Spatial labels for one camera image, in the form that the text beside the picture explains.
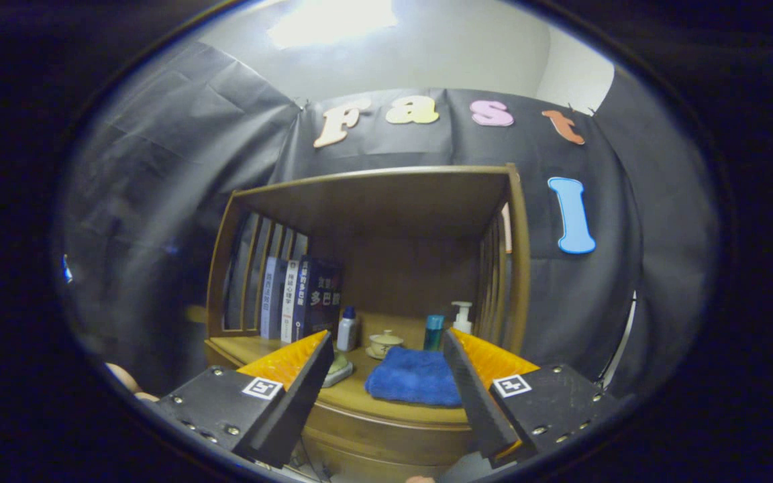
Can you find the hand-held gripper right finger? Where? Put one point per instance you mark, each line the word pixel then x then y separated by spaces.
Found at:
pixel 547 402

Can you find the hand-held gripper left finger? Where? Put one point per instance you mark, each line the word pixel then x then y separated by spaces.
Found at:
pixel 225 406

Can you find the pale green ceramic holder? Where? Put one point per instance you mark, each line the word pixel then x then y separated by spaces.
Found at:
pixel 336 367

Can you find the wooden countertop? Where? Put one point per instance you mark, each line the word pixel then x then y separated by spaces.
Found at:
pixel 353 396

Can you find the wooden cabinet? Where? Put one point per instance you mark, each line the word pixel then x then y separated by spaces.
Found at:
pixel 393 201

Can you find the white pump bottle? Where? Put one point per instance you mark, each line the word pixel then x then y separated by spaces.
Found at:
pixel 462 318

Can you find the white book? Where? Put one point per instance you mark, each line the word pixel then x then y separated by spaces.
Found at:
pixel 290 298

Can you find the teal bottle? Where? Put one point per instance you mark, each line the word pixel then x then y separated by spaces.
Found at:
pixel 434 332

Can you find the blue towel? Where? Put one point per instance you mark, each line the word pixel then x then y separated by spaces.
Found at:
pixel 413 377

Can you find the white bottle with blue cap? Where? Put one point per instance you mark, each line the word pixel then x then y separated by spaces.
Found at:
pixel 347 332

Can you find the dark navy book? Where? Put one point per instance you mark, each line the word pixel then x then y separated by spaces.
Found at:
pixel 319 295

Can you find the beige lidded tea cup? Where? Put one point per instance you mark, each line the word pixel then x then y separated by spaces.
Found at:
pixel 385 343

